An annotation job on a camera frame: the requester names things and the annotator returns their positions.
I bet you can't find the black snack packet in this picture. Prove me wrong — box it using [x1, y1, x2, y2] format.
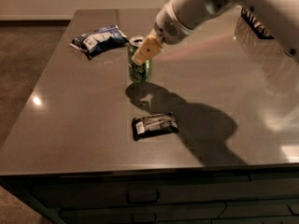
[132, 111, 178, 141]

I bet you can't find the upper cabinet drawer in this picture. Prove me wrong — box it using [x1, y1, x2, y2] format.
[31, 176, 299, 209]

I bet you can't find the green soda can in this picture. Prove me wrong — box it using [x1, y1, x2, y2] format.
[128, 35, 151, 83]

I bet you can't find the lower cabinet drawer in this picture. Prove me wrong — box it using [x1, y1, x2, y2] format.
[60, 203, 226, 224]

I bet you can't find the right cabinet drawer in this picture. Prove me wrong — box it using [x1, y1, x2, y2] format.
[211, 200, 299, 224]

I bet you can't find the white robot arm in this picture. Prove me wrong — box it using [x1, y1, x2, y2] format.
[133, 0, 299, 65]

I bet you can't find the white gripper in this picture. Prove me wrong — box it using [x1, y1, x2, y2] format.
[132, 0, 234, 65]

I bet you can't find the blue chip bag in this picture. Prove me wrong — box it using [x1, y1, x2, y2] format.
[70, 25, 128, 60]

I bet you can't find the black wire basket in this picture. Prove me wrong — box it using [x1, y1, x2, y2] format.
[241, 7, 273, 39]

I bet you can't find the cabinet drawer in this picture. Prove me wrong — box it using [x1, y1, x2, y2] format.
[60, 203, 226, 224]
[211, 200, 299, 224]
[31, 176, 299, 209]

